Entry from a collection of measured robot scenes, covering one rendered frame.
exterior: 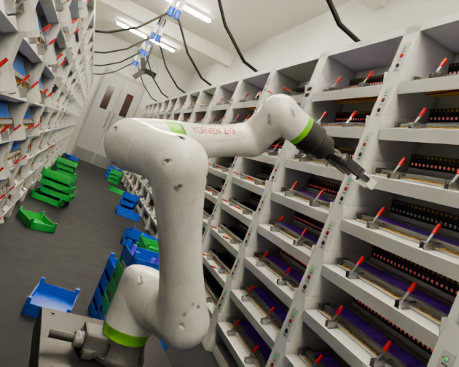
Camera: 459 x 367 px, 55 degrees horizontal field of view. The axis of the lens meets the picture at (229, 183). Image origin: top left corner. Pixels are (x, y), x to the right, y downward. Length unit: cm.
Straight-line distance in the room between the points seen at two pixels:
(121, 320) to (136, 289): 9
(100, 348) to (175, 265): 36
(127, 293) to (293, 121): 63
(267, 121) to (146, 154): 44
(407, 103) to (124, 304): 130
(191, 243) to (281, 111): 47
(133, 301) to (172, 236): 28
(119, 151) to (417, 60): 130
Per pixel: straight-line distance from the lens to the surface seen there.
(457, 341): 128
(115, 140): 99
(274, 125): 122
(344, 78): 255
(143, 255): 211
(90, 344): 122
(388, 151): 184
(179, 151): 86
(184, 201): 89
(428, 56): 196
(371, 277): 165
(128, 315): 118
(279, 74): 314
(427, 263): 141
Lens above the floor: 91
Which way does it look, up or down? 1 degrees down
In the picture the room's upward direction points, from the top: 23 degrees clockwise
